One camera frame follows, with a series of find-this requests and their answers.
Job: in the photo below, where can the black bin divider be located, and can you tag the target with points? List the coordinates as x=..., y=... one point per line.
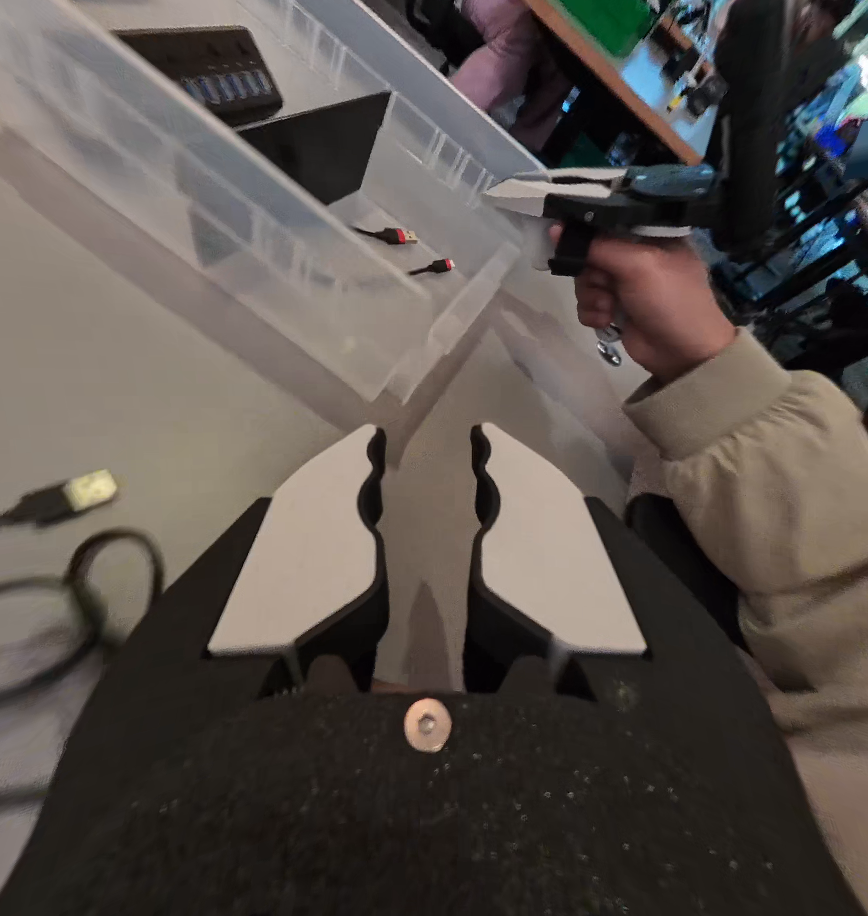
x=319, y=143

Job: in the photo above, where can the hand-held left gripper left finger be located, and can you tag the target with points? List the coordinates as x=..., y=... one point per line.
x=298, y=572

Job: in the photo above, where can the person's right hand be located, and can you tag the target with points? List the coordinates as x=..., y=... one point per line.
x=655, y=300

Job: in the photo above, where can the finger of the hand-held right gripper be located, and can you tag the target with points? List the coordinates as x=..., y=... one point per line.
x=591, y=177
x=523, y=194

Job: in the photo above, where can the green storage bin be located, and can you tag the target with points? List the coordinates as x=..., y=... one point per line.
x=605, y=21

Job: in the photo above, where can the black usb hub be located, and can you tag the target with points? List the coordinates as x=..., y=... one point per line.
x=190, y=57

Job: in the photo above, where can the clear plastic bin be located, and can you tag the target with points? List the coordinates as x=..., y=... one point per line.
x=298, y=236

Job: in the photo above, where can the person's right forearm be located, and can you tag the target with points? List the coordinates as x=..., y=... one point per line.
x=763, y=444

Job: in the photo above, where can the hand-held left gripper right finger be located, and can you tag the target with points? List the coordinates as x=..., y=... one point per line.
x=562, y=572

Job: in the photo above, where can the long wooden table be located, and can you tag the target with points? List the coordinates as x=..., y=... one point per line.
x=620, y=77

